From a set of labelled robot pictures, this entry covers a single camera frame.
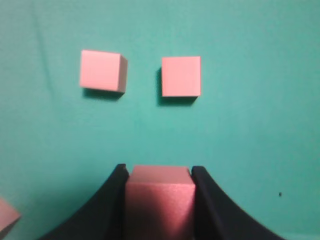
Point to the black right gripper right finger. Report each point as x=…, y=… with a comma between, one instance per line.
x=218, y=217

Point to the pink cube column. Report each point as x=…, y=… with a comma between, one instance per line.
x=8, y=217
x=159, y=203
x=104, y=71
x=181, y=76

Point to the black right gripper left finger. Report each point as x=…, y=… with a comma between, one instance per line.
x=101, y=217

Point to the green cloth backdrop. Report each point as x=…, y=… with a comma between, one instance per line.
x=255, y=126

